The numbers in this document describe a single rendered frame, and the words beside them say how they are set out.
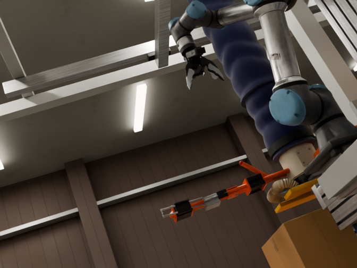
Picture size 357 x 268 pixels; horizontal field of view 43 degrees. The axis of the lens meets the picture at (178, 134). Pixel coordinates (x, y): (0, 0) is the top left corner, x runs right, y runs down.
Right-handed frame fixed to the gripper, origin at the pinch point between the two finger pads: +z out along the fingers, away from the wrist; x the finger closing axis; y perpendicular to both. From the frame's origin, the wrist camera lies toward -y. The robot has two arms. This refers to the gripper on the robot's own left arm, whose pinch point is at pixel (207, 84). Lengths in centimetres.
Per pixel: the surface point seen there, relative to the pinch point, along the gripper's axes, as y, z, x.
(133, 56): 184, -158, -29
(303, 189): 24, 47, -29
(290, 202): 42, 46, -30
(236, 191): 37, 35, -6
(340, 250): 18, 75, -27
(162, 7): 112, -143, -45
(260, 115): 31.5, 5.0, -31.2
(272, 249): 44, 62, -13
